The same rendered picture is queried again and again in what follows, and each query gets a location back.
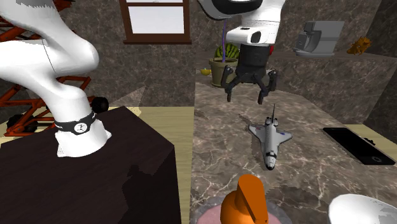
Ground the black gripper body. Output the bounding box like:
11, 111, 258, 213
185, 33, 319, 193
237, 43, 270, 84

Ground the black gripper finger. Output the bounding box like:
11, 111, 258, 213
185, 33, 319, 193
254, 69, 279, 106
220, 64, 246, 103

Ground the olive plant pot purple stem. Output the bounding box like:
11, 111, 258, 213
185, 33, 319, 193
208, 18, 240, 88

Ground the green striped watermelon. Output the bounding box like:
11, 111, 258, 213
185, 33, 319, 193
214, 43, 240, 60

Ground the grey toy space shuttle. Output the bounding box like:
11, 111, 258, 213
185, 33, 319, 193
247, 104, 293, 171

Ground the grey coffee machine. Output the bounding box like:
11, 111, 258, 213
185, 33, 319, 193
292, 20, 345, 59

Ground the brown framed window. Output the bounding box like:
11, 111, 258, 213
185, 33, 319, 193
118, 0, 192, 45

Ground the orange-brown figure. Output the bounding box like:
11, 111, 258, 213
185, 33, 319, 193
346, 36, 372, 56

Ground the orange bottle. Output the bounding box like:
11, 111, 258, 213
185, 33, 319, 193
220, 174, 269, 224

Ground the pink round plate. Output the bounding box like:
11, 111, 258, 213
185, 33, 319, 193
194, 195, 293, 224

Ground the white rounded bowl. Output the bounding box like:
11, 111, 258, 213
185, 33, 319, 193
328, 193, 397, 224

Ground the dark wooden robot stand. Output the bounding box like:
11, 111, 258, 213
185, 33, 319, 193
0, 106, 183, 224

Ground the orange metal scaffold frame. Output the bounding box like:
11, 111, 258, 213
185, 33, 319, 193
0, 0, 109, 138

